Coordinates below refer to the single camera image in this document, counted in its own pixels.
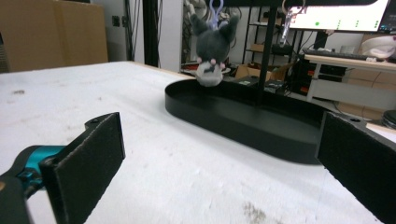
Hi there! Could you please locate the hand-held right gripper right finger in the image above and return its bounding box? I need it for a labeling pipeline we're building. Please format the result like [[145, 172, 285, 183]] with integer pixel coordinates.
[[315, 111, 396, 224]]

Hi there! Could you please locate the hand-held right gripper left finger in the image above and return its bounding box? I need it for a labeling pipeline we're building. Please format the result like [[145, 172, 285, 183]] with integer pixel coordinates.
[[38, 111, 126, 224]]

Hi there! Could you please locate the black rack with tray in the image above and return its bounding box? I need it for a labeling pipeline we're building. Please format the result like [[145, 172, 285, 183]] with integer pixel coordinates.
[[164, 0, 379, 165]]

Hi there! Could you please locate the dark grey plush toy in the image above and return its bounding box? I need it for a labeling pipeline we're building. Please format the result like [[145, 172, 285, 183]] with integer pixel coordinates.
[[189, 0, 241, 88]]

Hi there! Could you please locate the standing desk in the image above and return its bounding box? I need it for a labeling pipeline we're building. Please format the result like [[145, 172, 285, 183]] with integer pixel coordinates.
[[303, 53, 396, 112]]

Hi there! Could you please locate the black computer case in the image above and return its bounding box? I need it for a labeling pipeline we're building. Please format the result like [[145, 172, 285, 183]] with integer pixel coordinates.
[[287, 58, 316, 95]]

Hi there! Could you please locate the black keyboard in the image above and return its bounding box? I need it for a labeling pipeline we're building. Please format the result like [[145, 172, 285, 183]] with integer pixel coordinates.
[[303, 48, 375, 62]]

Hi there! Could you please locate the black electronic device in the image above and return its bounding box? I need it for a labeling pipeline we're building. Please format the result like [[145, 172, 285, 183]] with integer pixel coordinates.
[[263, 78, 285, 94], [233, 76, 260, 87]]

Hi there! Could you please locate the white rounded object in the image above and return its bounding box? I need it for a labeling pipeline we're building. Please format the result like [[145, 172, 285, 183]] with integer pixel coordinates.
[[360, 35, 396, 61]]

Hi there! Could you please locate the large cardboard box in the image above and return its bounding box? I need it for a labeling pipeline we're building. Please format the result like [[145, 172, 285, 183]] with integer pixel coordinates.
[[0, 0, 109, 75]]

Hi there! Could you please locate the low cardboard box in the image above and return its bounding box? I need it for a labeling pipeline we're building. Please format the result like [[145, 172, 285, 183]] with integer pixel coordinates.
[[234, 63, 294, 82]]

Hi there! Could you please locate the dark computer monitor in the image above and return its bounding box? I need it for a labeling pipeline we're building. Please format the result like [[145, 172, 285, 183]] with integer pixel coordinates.
[[377, 0, 396, 35]]

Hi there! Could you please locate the bright computer monitor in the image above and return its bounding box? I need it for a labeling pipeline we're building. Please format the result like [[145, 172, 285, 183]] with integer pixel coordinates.
[[289, 0, 390, 34]]

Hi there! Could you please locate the black metal column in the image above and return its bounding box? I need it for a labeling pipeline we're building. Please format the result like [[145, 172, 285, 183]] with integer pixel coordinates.
[[142, 0, 161, 68]]

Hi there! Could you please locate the black metal shelf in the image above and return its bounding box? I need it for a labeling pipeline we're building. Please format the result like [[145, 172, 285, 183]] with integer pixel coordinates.
[[242, 5, 298, 64]]

